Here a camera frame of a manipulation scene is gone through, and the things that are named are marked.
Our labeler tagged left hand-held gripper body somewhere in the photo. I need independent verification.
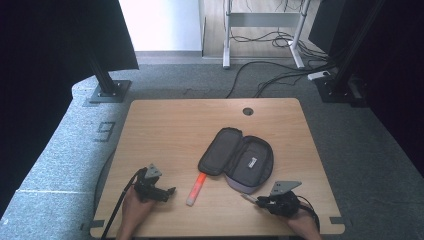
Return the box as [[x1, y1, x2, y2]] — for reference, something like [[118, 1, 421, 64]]
[[133, 163, 164, 203]]

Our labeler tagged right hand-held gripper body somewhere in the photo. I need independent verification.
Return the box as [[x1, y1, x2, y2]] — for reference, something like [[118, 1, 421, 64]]
[[266, 180, 303, 219]]

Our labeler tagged silver pen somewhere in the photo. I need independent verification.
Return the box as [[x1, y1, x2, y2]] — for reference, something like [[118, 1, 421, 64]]
[[240, 192, 260, 205]]

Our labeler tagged black pencil case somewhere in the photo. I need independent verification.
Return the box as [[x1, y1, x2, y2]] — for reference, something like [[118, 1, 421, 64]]
[[197, 126, 275, 195]]

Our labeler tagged person's left hand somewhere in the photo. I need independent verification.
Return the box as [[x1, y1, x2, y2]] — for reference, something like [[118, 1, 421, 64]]
[[115, 187, 157, 240]]

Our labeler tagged person's right hand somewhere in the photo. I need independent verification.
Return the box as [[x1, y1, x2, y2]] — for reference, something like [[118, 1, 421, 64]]
[[285, 207, 324, 240]]

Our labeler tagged orange highlighter pen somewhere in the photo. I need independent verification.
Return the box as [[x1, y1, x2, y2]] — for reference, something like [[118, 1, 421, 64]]
[[185, 172, 208, 207]]

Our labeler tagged white power strip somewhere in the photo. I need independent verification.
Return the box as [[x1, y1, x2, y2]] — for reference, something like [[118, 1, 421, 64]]
[[306, 70, 332, 82]]

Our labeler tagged black curtain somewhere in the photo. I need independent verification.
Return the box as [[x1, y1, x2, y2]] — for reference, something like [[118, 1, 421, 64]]
[[308, 0, 424, 179], [0, 0, 140, 211]]

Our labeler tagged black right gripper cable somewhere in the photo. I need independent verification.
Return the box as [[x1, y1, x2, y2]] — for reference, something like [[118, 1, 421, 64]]
[[295, 195, 322, 232]]

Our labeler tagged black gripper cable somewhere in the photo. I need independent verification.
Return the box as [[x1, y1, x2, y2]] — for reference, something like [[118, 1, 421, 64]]
[[295, 195, 322, 232], [100, 167, 148, 240]]

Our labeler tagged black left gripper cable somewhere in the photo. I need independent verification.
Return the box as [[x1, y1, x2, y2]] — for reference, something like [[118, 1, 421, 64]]
[[100, 167, 148, 240]]

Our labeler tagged black stand with base plate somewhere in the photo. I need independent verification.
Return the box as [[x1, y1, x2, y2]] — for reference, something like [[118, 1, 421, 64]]
[[314, 0, 388, 105], [87, 49, 133, 105]]

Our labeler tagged bundle of black floor cables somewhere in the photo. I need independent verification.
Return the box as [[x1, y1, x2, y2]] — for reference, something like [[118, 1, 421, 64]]
[[254, 63, 338, 99]]

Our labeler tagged long black floor cable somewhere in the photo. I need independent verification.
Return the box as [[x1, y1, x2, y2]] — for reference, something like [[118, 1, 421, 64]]
[[225, 60, 331, 100]]

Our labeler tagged white wall panel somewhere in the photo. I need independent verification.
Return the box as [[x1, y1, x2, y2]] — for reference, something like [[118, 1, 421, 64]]
[[118, 0, 204, 53]]

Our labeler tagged tangle of cables under desk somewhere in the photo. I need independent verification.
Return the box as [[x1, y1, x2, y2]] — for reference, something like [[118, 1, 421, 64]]
[[229, 29, 329, 63]]

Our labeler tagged white metal desk frame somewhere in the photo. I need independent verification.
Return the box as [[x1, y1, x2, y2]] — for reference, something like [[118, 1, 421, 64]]
[[222, 0, 313, 70]]

